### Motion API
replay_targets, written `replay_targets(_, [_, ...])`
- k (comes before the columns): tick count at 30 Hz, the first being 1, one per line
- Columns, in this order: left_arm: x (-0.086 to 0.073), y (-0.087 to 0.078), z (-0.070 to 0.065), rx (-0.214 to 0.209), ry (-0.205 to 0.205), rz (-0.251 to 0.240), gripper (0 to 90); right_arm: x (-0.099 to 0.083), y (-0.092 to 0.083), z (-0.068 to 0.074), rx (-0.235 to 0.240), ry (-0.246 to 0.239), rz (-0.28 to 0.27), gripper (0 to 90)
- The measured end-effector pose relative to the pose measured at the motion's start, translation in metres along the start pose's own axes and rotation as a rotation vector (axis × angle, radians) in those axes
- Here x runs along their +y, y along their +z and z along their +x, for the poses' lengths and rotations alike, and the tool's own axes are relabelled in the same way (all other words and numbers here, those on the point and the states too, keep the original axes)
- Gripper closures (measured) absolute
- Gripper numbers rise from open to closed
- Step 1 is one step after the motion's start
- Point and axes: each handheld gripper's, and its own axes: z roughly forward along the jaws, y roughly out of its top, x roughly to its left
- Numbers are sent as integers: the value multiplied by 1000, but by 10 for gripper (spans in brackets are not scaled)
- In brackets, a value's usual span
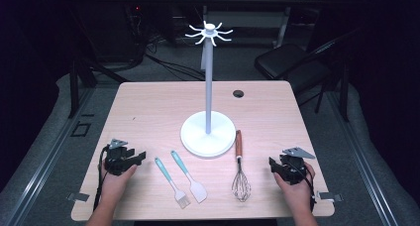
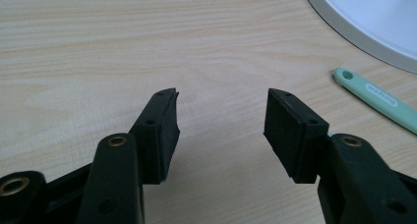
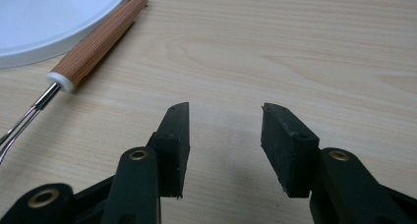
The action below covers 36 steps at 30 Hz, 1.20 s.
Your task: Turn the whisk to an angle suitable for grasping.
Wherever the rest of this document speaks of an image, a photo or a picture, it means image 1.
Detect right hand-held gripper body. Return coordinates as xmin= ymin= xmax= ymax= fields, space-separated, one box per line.
xmin=276 ymin=147 xmax=316 ymax=186

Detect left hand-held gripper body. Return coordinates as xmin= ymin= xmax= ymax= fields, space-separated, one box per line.
xmin=104 ymin=138 xmax=137 ymax=176

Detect teal handled basting brush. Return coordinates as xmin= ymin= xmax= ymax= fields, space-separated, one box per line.
xmin=154 ymin=157 xmax=192 ymax=210

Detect wooden handled wire whisk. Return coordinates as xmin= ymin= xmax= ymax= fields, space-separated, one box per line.
xmin=231 ymin=129 xmax=252 ymax=203

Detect teal handled silicone spatula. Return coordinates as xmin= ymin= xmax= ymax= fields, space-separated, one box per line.
xmin=170 ymin=150 xmax=209 ymax=204

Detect white utensil rack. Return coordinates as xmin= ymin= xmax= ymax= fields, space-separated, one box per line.
xmin=179 ymin=20 xmax=238 ymax=160

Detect person's right hand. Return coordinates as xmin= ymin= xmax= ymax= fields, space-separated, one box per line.
xmin=272 ymin=162 xmax=317 ymax=214

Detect person's left hand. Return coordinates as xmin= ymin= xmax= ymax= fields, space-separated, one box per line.
xmin=99 ymin=160 xmax=139 ymax=204

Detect black metal stand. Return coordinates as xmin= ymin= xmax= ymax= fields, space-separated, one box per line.
xmin=65 ymin=7 xmax=131 ymax=120

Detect black folding chair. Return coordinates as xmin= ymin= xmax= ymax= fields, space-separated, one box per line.
xmin=254 ymin=27 xmax=352 ymax=123

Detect dark equipment rack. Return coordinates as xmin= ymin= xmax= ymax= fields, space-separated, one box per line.
xmin=98 ymin=0 xmax=177 ymax=63

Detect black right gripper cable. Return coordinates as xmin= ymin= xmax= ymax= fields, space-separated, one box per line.
xmin=290 ymin=160 xmax=317 ymax=214

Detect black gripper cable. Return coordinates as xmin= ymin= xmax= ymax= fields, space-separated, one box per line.
xmin=92 ymin=146 xmax=111 ymax=212
xmin=290 ymin=160 xmax=317 ymax=214

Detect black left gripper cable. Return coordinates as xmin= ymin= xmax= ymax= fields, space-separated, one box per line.
xmin=92 ymin=146 xmax=111 ymax=212

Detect metal table bracket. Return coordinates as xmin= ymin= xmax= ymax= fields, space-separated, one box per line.
xmin=316 ymin=190 xmax=344 ymax=203
xmin=66 ymin=191 xmax=90 ymax=202

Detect metal floor rail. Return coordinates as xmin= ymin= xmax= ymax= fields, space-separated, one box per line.
xmin=5 ymin=86 xmax=97 ymax=226
xmin=325 ymin=90 xmax=399 ymax=226

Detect black floor cables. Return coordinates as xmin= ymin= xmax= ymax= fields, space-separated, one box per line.
xmin=144 ymin=34 xmax=206 ymax=82

